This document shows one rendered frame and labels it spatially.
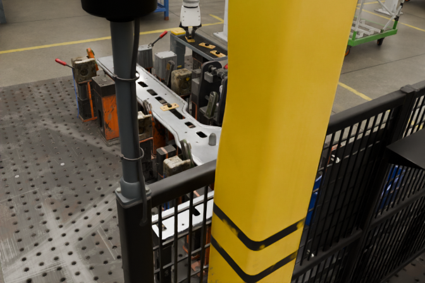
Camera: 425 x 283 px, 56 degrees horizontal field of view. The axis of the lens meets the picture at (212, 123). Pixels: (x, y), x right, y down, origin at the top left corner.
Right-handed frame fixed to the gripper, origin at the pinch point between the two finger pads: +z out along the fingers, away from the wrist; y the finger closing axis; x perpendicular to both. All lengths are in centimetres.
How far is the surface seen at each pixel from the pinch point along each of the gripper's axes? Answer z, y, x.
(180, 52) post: 13.8, 3.0, -10.9
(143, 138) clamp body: 25, 32, 57
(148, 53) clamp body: 15.5, 20.5, -15.5
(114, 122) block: 38, 43, 21
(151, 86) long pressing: 18.6, 23.8, 20.5
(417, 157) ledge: -24, -15, 148
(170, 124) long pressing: 19, 21, 58
